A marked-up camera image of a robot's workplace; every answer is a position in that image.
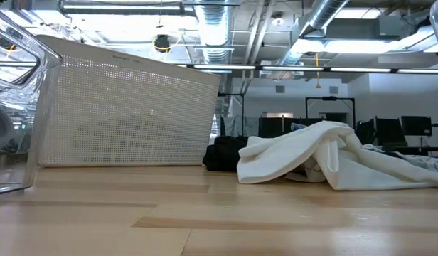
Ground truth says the black metal frame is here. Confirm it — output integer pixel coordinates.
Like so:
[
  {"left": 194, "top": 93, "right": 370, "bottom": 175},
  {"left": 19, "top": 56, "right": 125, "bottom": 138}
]
[{"left": 305, "top": 95, "right": 356, "bottom": 129}]

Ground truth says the white cloth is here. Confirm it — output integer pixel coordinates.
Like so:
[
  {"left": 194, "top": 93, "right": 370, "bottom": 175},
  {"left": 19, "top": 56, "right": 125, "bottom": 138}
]
[{"left": 236, "top": 120, "right": 438, "bottom": 191}]

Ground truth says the yellow hanging cord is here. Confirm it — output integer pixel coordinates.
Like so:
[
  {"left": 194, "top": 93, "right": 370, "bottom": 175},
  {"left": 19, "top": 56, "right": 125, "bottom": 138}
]
[{"left": 314, "top": 52, "right": 322, "bottom": 90}]

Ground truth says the black metal stand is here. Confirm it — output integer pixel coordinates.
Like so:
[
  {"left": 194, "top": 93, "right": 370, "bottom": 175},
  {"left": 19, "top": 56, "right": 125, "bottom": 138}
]
[{"left": 218, "top": 92, "right": 246, "bottom": 138}]

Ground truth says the black ceiling fixture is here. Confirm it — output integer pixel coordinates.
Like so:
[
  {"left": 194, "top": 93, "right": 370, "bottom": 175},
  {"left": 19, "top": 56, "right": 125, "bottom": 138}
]
[
  {"left": 0, "top": 35, "right": 18, "bottom": 52},
  {"left": 153, "top": 33, "right": 172, "bottom": 54}
]

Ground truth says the light grey cloth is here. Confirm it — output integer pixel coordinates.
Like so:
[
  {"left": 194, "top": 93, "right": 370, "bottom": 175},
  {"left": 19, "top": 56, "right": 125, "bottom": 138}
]
[{"left": 363, "top": 144, "right": 438, "bottom": 179}]

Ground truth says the long ceiling light strip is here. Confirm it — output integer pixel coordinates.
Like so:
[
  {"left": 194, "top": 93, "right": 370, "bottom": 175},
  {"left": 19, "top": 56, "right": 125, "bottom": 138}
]
[
  {"left": 328, "top": 67, "right": 392, "bottom": 73},
  {"left": 178, "top": 64, "right": 257, "bottom": 71},
  {"left": 396, "top": 68, "right": 438, "bottom": 75},
  {"left": 261, "top": 65, "right": 325, "bottom": 72}
]

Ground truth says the black cloth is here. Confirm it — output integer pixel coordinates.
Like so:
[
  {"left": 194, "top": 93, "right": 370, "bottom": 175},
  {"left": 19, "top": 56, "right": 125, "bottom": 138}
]
[{"left": 202, "top": 134, "right": 250, "bottom": 172}]

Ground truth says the grey ceiling pipe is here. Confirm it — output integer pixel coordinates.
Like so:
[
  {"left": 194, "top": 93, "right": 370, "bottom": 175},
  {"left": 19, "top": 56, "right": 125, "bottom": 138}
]
[{"left": 58, "top": 0, "right": 198, "bottom": 17}]

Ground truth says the white perforated basket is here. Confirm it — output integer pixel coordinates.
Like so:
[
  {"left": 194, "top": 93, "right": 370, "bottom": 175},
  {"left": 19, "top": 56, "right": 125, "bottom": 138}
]
[{"left": 36, "top": 34, "right": 222, "bottom": 168}]

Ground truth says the round ceiling lamp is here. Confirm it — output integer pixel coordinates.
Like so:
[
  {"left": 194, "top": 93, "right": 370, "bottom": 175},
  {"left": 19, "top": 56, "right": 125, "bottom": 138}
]
[{"left": 271, "top": 12, "right": 287, "bottom": 28}]

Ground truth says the ribbed silver ceiling duct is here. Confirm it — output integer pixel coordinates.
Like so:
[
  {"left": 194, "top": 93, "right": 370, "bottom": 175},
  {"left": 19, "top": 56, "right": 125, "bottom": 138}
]
[
  {"left": 193, "top": 4, "right": 235, "bottom": 65},
  {"left": 268, "top": 0, "right": 351, "bottom": 80}
]

